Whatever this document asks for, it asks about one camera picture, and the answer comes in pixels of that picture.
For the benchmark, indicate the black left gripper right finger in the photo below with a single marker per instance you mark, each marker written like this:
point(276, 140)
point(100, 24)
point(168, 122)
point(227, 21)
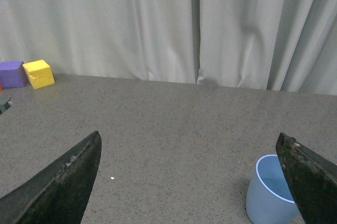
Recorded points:
point(311, 180)

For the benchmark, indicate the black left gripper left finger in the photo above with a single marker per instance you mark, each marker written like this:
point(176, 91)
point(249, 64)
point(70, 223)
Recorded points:
point(60, 192)

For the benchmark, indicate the light blue cup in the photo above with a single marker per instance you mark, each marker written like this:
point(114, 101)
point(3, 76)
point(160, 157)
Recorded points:
point(268, 197)

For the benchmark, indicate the dark green object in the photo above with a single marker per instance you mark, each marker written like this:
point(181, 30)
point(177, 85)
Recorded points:
point(5, 103)

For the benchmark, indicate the yellow foam cube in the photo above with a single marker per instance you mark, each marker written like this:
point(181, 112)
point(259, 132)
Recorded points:
point(39, 74)

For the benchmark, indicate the purple foam cube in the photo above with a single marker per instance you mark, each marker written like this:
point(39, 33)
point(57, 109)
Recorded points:
point(13, 74)

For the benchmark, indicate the grey curtain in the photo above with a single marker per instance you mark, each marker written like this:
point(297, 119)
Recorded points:
point(287, 45)

